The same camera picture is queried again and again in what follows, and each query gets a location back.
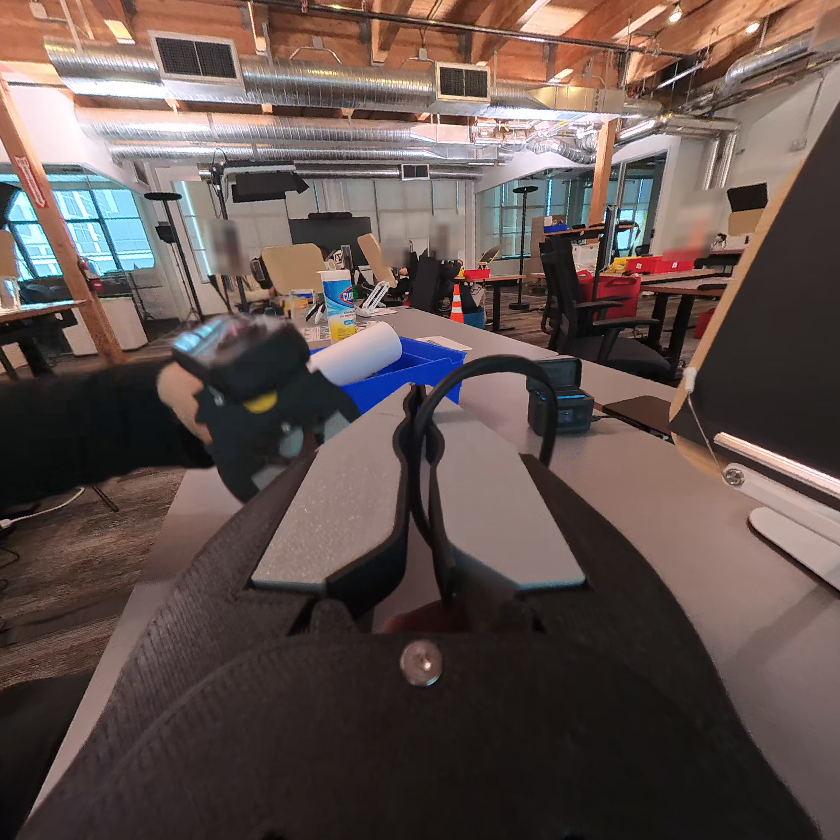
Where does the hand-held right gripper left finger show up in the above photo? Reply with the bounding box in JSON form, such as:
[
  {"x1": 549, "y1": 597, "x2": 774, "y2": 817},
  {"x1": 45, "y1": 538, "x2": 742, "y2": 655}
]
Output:
[{"x1": 251, "y1": 382, "x2": 424, "y2": 621}]

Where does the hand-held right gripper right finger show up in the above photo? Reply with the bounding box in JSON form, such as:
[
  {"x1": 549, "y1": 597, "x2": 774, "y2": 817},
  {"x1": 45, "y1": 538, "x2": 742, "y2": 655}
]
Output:
[{"x1": 423, "y1": 410, "x2": 587, "y2": 608}]

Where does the person's left hand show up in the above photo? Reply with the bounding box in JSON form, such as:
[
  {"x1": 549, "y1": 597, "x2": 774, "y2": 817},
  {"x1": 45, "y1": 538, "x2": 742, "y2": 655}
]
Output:
[{"x1": 156, "y1": 361, "x2": 214, "y2": 441}]

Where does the blue plastic bin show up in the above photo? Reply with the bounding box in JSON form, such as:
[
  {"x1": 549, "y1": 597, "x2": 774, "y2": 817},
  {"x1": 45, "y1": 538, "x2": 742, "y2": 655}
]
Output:
[{"x1": 308, "y1": 336, "x2": 467, "y2": 416}]

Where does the disinfectant wipes canister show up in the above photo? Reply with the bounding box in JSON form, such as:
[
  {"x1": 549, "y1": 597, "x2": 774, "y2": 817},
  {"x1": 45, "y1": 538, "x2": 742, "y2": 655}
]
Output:
[{"x1": 319, "y1": 269, "x2": 358, "y2": 343}]

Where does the black battery charging case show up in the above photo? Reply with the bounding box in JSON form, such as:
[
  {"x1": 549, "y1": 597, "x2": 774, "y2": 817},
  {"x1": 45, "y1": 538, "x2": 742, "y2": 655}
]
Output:
[{"x1": 527, "y1": 357, "x2": 596, "y2": 437}]

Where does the black softbox light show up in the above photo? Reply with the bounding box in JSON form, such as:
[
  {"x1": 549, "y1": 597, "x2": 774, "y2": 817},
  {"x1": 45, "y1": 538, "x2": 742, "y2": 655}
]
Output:
[{"x1": 230, "y1": 169, "x2": 310, "y2": 203}]

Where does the black flat device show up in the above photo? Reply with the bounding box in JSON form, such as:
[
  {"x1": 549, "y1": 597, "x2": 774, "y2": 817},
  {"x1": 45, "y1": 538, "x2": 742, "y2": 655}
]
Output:
[{"x1": 602, "y1": 395, "x2": 677, "y2": 435}]

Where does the black office chair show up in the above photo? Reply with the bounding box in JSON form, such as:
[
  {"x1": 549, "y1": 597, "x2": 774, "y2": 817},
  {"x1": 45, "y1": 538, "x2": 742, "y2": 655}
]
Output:
[{"x1": 539, "y1": 233, "x2": 673, "y2": 383}]

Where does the wood-edged office desk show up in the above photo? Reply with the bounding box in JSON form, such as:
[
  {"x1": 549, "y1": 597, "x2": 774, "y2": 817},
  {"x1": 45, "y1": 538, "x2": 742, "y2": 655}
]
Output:
[
  {"x1": 453, "y1": 271, "x2": 546, "y2": 332},
  {"x1": 640, "y1": 276, "x2": 746, "y2": 368}
]

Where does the red plastic tote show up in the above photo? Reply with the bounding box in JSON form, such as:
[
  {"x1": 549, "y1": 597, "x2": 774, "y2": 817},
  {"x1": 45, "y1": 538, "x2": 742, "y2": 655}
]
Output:
[{"x1": 577, "y1": 272, "x2": 641, "y2": 322}]

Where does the ceiling vent grille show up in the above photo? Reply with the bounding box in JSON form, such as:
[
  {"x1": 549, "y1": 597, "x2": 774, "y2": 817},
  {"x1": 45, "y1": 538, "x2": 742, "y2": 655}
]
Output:
[
  {"x1": 150, "y1": 31, "x2": 242, "y2": 83},
  {"x1": 435, "y1": 62, "x2": 491, "y2": 101}
]

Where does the black board on white stand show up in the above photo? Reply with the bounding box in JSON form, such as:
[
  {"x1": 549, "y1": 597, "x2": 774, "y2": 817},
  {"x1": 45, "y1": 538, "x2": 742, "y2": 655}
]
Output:
[{"x1": 668, "y1": 108, "x2": 840, "y2": 592}]

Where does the black wall screen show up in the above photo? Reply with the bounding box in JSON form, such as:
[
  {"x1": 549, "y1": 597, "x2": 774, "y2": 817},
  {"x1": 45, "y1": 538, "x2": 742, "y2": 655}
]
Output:
[{"x1": 289, "y1": 213, "x2": 372, "y2": 266}]

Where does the silver air duct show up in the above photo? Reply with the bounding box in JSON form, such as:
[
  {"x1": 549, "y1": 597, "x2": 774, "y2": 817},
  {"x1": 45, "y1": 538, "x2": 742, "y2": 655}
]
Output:
[
  {"x1": 42, "y1": 36, "x2": 664, "y2": 112},
  {"x1": 75, "y1": 108, "x2": 546, "y2": 165}
]

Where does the thin steel tether wire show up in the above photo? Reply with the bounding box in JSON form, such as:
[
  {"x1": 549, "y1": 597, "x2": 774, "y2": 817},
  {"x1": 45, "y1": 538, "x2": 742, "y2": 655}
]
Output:
[{"x1": 681, "y1": 367, "x2": 746, "y2": 488}]

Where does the wooden support post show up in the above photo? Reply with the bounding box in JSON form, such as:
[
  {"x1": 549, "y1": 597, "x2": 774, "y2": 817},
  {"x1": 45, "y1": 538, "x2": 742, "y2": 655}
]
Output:
[{"x1": 588, "y1": 118, "x2": 618, "y2": 228}]

